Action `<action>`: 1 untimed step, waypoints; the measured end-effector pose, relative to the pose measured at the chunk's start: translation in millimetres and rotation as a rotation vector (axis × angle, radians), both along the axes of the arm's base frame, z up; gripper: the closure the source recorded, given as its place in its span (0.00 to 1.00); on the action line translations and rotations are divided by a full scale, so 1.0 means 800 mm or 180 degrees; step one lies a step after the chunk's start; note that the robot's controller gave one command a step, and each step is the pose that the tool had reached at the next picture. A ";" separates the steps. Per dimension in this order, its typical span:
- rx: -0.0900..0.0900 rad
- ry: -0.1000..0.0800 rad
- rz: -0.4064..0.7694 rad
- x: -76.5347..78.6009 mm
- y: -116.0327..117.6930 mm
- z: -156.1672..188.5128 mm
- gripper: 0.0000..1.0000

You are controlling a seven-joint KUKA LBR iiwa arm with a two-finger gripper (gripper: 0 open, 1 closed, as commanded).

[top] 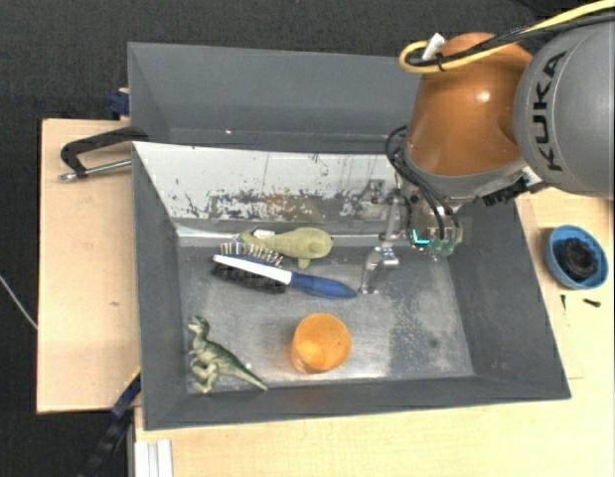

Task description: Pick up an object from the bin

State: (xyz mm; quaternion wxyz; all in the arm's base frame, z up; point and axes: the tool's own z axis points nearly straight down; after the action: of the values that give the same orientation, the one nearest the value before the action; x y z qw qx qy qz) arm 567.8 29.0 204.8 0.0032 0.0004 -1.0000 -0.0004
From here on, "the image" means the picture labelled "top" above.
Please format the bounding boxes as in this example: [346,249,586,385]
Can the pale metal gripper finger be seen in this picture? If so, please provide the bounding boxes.
[359,244,401,296]
[344,179,389,221]

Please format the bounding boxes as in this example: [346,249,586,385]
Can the grey metal bin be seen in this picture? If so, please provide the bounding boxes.
[126,41,572,431]

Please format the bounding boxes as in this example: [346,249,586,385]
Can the blue and white brush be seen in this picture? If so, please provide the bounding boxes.
[211,239,359,300]

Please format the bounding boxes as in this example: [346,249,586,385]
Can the green plush whale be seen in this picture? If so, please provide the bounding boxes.
[238,226,335,270]

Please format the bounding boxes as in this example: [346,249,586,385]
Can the orange plastic cup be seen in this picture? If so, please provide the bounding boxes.
[290,312,353,375]

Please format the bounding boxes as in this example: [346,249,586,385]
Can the blue bowl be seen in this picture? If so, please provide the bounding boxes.
[544,224,610,290]

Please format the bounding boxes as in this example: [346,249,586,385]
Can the black round part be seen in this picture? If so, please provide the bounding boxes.
[559,238,600,282]

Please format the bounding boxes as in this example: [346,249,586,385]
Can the green toy dinosaur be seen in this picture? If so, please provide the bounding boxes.
[187,314,269,396]

